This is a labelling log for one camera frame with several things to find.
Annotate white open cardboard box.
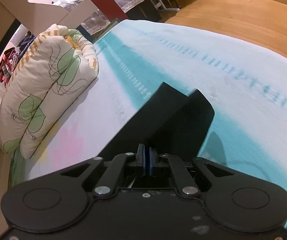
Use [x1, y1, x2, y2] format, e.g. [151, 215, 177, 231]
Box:
[0, 0, 98, 35]

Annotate colourful clothes pile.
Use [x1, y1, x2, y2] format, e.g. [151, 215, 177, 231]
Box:
[0, 31, 35, 85]

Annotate red board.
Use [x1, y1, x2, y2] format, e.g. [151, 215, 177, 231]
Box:
[90, 0, 129, 22]

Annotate floral folded quilt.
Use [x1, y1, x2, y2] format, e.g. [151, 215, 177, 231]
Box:
[0, 24, 99, 159]

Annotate black pants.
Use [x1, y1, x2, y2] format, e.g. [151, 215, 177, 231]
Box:
[99, 82, 215, 162]

